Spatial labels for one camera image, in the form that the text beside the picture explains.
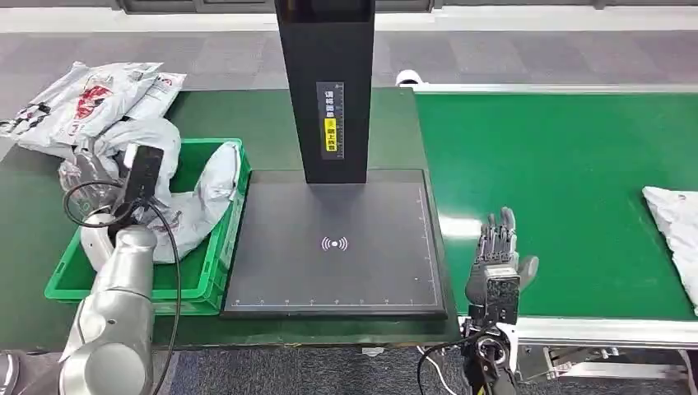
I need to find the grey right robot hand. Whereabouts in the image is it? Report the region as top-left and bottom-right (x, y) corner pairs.
(464, 206), (540, 328)

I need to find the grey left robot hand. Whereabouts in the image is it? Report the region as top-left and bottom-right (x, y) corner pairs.
(58, 143), (165, 221)

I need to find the grey parcel bag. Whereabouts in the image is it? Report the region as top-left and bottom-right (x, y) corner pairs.
(73, 116), (242, 266)

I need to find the white parcel black print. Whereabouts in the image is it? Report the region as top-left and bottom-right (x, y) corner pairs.
(0, 72), (188, 160)

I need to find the white parcel red print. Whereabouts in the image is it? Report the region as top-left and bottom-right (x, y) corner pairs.
(32, 61), (165, 144)

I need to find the green plastic crate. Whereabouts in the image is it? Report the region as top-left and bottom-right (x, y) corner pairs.
(44, 137), (253, 318)

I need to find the green conveyor belt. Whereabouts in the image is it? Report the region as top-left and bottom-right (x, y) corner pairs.
(414, 92), (698, 323)

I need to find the dark flat scanner plate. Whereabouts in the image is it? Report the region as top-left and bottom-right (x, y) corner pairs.
(221, 168), (449, 321)

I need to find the white plain parcel bag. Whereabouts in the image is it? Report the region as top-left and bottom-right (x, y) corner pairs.
(641, 185), (698, 318)

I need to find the black scanner column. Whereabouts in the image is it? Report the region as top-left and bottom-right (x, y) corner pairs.
(273, 0), (377, 185)

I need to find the black yellow column label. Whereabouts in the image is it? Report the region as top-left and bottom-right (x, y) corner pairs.
(316, 81), (346, 161)

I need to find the grey shoe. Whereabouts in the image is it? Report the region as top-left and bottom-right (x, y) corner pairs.
(0, 351), (21, 395)

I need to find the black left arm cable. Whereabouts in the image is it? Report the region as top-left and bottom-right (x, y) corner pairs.
(63, 179), (183, 395)

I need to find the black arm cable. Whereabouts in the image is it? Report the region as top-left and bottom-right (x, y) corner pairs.
(416, 326), (495, 395)
(63, 179), (183, 395)

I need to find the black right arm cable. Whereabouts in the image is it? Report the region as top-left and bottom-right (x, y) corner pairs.
(416, 326), (495, 395)

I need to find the white right arm cable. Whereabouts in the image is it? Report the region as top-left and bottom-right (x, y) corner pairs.
(421, 347), (458, 395)

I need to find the silver conveyor frame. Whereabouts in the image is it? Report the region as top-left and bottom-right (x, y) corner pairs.
(403, 82), (698, 383)

